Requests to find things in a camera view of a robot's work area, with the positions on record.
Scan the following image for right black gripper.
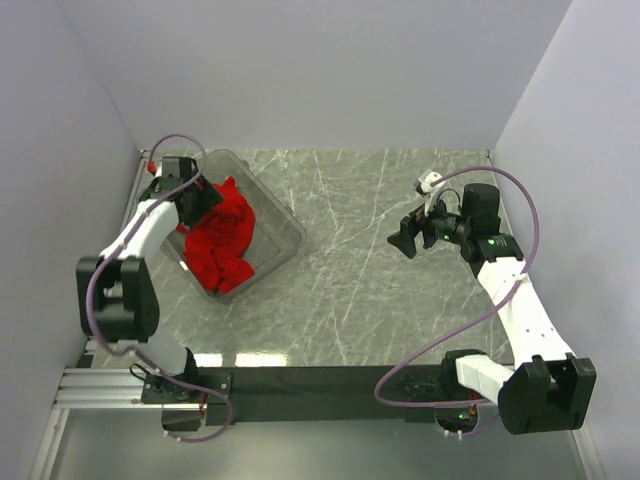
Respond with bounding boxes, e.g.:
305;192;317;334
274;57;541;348
387;190;472;258

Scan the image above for red t shirt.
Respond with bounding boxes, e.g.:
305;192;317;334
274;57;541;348
176;176;255;294

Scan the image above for clear plastic bin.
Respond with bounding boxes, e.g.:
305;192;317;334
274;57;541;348
163;150;307;303

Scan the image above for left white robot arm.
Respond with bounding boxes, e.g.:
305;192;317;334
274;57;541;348
76;156;223;402

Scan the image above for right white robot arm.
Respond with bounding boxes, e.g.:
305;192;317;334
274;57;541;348
387;183;597;435

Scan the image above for black base beam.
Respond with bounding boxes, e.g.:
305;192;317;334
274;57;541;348
141;365;480;432

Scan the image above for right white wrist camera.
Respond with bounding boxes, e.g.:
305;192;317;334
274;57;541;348
414;170;442;215

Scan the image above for aluminium rail frame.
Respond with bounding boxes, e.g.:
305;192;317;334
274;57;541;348
52;148;166;409

